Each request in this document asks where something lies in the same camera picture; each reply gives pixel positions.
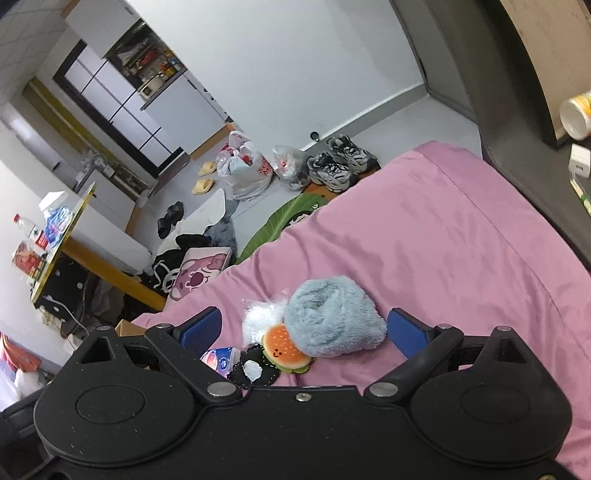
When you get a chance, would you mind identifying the black slipper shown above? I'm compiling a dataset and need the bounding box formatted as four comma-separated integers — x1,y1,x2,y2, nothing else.
157,216,172,239
166,201,184,225

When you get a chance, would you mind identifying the hamburger plush toy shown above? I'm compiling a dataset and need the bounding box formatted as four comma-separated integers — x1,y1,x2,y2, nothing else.
262,323,314,374

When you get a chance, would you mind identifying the green leaf cartoon rug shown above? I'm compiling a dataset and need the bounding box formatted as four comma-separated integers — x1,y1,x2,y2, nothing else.
235,187,337,265

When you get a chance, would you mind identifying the white floor mat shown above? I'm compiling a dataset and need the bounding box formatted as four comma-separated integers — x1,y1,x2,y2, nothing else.
154,189,226,256

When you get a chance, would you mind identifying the left grey sneaker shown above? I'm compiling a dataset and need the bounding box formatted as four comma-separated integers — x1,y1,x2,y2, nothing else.
307,152,353,194

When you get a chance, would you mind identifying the blue snack bag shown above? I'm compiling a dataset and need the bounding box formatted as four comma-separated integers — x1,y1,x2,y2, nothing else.
43,205,72,247

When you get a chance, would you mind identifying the yellow edged table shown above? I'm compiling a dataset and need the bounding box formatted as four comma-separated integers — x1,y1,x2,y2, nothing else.
31,183,166,312

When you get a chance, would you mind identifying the black pouch with white label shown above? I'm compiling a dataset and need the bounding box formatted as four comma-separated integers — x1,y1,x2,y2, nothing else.
228,345,280,390

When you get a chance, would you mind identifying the pink bed sheet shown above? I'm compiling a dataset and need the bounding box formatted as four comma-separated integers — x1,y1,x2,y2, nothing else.
136,141,590,479

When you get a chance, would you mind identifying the grey fluffy plush pouch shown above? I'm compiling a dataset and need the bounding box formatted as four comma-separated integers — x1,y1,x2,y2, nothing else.
283,276,387,358

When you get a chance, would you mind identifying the white fluffy stuffing bag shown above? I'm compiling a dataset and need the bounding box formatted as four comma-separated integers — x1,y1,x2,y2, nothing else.
242,290,290,347

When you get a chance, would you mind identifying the grey fuzzy rug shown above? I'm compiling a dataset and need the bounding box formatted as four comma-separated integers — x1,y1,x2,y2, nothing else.
204,218,238,261

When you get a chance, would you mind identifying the red snack package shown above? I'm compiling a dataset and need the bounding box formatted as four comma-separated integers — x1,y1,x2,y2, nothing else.
12,241,47,281

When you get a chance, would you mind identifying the blue tissue pack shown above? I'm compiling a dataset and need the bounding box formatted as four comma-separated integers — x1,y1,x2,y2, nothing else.
200,347,242,378

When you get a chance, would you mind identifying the black and white tote bag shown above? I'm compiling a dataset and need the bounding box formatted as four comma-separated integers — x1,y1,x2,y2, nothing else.
142,234,212,297

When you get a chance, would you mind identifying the grey sneaker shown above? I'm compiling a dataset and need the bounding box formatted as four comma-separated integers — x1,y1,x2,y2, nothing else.
307,152,353,194
327,134,378,174

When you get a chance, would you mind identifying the grey wardrobe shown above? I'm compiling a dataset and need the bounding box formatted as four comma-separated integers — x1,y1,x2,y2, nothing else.
393,1,590,265

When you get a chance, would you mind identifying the left yellow slipper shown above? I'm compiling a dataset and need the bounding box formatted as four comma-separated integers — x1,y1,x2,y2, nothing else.
191,178,215,195

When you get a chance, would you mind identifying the right black slipper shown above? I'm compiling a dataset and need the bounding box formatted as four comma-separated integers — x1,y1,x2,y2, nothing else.
166,201,184,225

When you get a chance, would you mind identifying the yellow slipper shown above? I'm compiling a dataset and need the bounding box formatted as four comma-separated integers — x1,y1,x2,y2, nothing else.
191,178,215,195
198,161,216,177

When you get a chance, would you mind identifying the white kitchen cabinet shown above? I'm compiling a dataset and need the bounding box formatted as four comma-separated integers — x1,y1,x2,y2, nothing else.
142,71,229,154

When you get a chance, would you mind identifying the water bottle red label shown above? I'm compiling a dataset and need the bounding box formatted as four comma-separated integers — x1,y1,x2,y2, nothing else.
13,214,49,253

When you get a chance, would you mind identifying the brown cardboard box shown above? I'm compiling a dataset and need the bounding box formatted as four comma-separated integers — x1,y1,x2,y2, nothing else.
115,320,146,337

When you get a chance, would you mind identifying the right yellow slipper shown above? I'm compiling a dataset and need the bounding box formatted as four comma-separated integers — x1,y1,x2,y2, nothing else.
198,161,216,177

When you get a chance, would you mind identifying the left black slipper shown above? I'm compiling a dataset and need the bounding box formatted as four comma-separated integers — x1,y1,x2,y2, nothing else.
157,216,172,239

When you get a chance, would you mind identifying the right grey sneaker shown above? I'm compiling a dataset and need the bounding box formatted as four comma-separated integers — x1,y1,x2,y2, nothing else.
327,134,378,174

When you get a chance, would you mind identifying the pink bear cushion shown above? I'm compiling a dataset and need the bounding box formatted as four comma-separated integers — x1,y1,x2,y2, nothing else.
167,247,232,303

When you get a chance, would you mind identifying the white charger block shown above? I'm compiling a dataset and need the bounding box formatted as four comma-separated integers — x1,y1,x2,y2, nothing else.
568,143,591,179

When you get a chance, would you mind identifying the large white plastic bag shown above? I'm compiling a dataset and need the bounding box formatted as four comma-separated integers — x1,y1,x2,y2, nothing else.
216,130,273,201

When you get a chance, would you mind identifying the black polka dot garment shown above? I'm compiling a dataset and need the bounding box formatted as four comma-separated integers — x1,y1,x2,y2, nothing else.
33,255,98,321

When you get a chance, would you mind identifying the small clear plastic bag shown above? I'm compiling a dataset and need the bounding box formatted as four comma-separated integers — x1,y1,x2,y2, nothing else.
270,145,311,192

